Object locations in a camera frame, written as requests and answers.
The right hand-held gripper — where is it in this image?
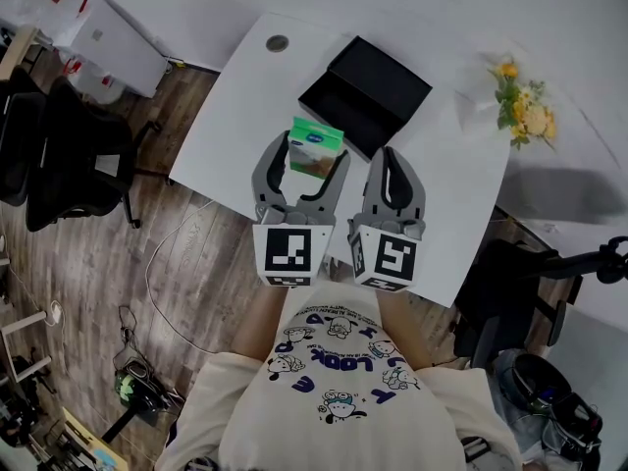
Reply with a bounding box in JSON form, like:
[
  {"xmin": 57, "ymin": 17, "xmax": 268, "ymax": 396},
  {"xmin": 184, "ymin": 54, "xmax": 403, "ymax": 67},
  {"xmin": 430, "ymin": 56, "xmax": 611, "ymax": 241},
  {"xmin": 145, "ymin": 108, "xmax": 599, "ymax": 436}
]
[{"xmin": 346, "ymin": 145, "xmax": 428, "ymax": 294}]

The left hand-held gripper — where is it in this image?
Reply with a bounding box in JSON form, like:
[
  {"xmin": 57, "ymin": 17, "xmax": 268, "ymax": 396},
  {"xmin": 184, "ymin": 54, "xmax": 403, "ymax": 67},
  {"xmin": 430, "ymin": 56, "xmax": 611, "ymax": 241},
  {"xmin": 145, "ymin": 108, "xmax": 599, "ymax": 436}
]
[{"xmin": 250, "ymin": 130, "xmax": 352, "ymax": 289}]

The green white carton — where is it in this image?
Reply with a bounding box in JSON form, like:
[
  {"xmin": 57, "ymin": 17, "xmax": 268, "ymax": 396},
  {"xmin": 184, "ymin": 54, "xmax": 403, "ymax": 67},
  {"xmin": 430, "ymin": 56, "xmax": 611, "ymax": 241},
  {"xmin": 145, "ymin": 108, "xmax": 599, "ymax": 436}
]
[{"xmin": 287, "ymin": 116, "xmax": 345, "ymax": 183}]

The black box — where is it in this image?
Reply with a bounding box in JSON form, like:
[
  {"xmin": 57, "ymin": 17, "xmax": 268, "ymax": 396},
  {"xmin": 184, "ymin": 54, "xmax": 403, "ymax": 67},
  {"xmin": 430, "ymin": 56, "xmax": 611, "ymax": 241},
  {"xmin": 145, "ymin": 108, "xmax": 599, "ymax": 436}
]
[{"xmin": 296, "ymin": 34, "xmax": 435, "ymax": 166}]

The person's left forearm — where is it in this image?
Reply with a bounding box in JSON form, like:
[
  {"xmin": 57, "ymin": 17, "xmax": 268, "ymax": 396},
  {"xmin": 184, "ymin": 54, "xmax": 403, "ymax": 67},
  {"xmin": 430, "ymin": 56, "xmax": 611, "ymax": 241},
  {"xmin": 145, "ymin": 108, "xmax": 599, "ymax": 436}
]
[{"xmin": 229, "ymin": 285, "xmax": 296, "ymax": 363}]

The person's right forearm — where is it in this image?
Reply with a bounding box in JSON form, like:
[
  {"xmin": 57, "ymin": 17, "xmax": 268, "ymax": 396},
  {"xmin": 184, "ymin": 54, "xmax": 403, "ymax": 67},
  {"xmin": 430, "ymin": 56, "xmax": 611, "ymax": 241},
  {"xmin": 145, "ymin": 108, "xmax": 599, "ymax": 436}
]
[{"xmin": 374, "ymin": 287, "xmax": 444, "ymax": 371}]

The black mesh office chair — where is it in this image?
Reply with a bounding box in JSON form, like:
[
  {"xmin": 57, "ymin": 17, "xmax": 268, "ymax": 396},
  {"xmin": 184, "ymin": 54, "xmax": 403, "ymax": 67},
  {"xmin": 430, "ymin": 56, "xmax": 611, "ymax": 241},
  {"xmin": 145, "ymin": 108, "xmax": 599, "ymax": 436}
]
[
  {"xmin": 24, "ymin": 74, "xmax": 164, "ymax": 234},
  {"xmin": 452, "ymin": 235, "xmax": 585, "ymax": 371},
  {"xmin": 0, "ymin": 65, "xmax": 50, "ymax": 206}
]

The yellow flower bouquet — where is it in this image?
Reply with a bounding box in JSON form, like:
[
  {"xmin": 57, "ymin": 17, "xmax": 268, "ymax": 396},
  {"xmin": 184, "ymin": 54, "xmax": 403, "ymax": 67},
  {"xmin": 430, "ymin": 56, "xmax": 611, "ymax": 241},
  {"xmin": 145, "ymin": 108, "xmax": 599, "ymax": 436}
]
[{"xmin": 487, "ymin": 55, "xmax": 559, "ymax": 152}]

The person's cream printed t-shirt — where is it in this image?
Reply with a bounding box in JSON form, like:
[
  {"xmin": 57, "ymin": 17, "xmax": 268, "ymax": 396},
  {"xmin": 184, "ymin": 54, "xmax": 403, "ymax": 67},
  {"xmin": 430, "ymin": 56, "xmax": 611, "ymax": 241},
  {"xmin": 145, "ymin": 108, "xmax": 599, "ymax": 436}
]
[{"xmin": 156, "ymin": 282, "xmax": 527, "ymax": 471}]

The white cabinet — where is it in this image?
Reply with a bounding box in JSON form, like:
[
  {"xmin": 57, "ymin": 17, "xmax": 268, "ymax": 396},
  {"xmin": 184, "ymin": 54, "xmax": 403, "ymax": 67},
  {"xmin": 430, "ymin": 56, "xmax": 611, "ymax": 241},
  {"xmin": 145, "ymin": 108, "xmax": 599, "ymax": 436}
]
[{"xmin": 70, "ymin": 0, "xmax": 172, "ymax": 100}]

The black and green floor device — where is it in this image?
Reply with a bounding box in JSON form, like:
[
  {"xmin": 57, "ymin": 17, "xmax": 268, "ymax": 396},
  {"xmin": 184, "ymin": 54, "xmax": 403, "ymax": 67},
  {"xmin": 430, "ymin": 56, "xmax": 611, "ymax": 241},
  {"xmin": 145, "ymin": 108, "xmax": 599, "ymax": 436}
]
[{"xmin": 112, "ymin": 354, "xmax": 172, "ymax": 412}]

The black desk foot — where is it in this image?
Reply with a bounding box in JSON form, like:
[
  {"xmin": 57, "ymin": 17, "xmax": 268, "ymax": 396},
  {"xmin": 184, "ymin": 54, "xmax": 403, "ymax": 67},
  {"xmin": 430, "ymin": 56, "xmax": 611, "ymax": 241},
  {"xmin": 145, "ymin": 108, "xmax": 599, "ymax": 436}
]
[{"xmin": 99, "ymin": 399, "xmax": 149, "ymax": 445}]

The white floor cable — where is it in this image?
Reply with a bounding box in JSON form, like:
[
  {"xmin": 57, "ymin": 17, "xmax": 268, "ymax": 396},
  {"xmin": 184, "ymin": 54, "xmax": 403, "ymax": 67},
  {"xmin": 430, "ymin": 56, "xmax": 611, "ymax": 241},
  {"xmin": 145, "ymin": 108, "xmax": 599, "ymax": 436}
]
[{"xmin": 145, "ymin": 197, "xmax": 223, "ymax": 356}]

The white table frame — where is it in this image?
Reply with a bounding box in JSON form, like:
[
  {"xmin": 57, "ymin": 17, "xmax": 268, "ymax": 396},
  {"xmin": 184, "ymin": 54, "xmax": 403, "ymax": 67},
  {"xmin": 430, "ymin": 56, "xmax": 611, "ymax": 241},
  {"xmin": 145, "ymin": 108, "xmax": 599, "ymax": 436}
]
[{"xmin": 0, "ymin": 306, "xmax": 54, "ymax": 385}]

